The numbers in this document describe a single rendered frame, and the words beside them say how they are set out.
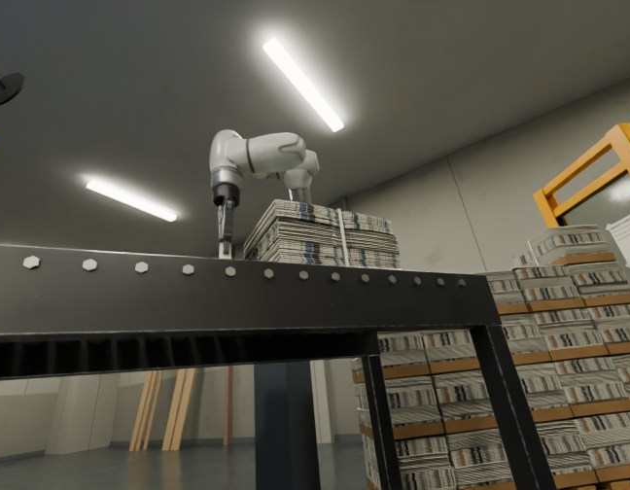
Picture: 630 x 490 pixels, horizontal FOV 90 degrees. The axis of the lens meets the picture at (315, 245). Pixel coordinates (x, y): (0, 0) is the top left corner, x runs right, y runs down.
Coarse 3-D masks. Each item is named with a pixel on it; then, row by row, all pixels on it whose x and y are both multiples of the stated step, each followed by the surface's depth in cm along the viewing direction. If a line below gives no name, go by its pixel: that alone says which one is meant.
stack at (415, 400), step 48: (384, 336) 146; (432, 336) 148; (528, 336) 151; (576, 336) 152; (432, 384) 142; (480, 384) 139; (528, 384) 141; (576, 384) 142; (480, 432) 132; (576, 432) 134; (624, 432) 135; (432, 480) 124; (480, 480) 124; (624, 480) 128
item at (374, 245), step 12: (360, 216) 90; (372, 216) 92; (360, 228) 88; (372, 228) 91; (384, 228) 92; (360, 240) 86; (372, 240) 88; (384, 240) 91; (396, 240) 93; (360, 252) 85; (372, 252) 87; (384, 252) 89; (396, 252) 91; (360, 264) 83; (372, 264) 85; (384, 264) 88; (396, 264) 90
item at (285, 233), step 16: (272, 208) 80; (288, 208) 79; (304, 208) 82; (320, 208) 84; (272, 224) 80; (288, 224) 78; (304, 224) 80; (320, 224) 82; (256, 240) 89; (272, 240) 79; (288, 240) 76; (304, 240) 78; (320, 240) 80; (256, 256) 89; (272, 256) 78; (288, 256) 74; (304, 256) 77; (320, 256) 79
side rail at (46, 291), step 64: (0, 256) 42; (64, 256) 44; (128, 256) 48; (0, 320) 39; (64, 320) 41; (128, 320) 44; (192, 320) 47; (256, 320) 51; (320, 320) 55; (384, 320) 60; (448, 320) 66
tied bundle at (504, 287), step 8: (472, 272) 163; (480, 272) 163; (488, 272) 163; (496, 272) 164; (504, 272) 164; (488, 280) 161; (496, 280) 162; (504, 280) 162; (512, 280) 162; (496, 288) 160; (504, 288) 160; (512, 288) 161; (496, 296) 158; (504, 296) 158; (512, 296) 158; (520, 296) 158; (496, 304) 157; (520, 312) 155
